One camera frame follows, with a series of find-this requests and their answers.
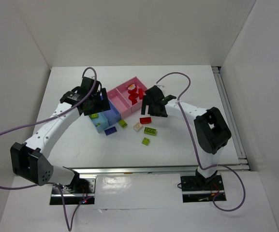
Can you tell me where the red curved decorated lego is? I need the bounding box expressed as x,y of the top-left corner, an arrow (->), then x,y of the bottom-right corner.
128,84 -> 137,93

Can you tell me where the aluminium rail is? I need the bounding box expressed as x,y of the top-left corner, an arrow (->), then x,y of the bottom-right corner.
211,66 -> 249,166
39,164 -> 250,175

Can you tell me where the purple 2x4 lego brick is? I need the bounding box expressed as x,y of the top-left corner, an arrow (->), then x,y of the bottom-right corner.
104,126 -> 117,136

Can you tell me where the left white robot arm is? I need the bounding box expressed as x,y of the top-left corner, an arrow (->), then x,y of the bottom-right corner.
10,77 -> 110,192

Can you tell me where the dark blue container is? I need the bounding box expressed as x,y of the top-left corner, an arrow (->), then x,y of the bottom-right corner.
103,106 -> 121,126

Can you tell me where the green lego near blue box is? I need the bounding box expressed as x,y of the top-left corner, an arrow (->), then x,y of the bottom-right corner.
118,119 -> 128,128

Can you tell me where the light blue container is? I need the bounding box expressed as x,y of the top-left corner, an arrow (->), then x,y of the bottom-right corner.
89,113 -> 109,133

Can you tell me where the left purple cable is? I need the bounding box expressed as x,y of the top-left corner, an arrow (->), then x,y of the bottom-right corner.
0,67 -> 99,232

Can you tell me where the green 2x4 lego brick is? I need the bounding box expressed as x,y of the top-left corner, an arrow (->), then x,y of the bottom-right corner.
144,127 -> 157,136

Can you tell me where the red lego with side studs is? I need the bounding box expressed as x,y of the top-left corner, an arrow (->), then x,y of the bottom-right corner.
138,88 -> 144,100

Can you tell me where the right side aluminium rail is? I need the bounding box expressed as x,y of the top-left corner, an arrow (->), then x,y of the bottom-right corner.
211,66 -> 249,166

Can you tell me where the small red lego brick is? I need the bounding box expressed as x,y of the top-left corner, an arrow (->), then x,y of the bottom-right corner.
132,99 -> 138,105

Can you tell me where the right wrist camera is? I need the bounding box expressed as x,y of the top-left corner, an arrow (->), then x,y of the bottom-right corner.
156,85 -> 165,91

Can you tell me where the narrow pink container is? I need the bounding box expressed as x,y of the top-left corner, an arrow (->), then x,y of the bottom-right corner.
107,88 -> 132,119

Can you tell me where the green curved lego upside-down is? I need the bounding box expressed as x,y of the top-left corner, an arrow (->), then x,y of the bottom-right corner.
90,113 -> 99,119

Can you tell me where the red 2x4 lego brick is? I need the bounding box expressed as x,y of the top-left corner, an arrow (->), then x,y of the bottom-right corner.
140,117 -> 152,124

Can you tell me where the front aluminium rail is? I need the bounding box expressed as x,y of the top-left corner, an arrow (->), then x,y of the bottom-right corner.
39,164 -> 250,175

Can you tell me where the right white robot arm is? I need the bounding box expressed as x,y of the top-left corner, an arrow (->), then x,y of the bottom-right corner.
141,85 -> 232,186

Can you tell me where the red curved lego brick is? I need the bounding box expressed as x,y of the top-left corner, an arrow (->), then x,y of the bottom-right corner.
128,92 -> 138,101

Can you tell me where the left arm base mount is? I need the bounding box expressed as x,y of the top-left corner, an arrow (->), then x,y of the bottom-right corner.
49,176 -> 96,205

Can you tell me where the large pink container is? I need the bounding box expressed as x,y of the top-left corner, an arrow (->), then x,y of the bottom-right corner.
115,77 -> 148,118

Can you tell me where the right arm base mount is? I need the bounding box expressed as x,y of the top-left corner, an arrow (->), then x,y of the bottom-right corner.
177,175 -> 226,203

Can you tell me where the white lego brick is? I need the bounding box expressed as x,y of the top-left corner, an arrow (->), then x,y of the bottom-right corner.
133,122 -> 143,132

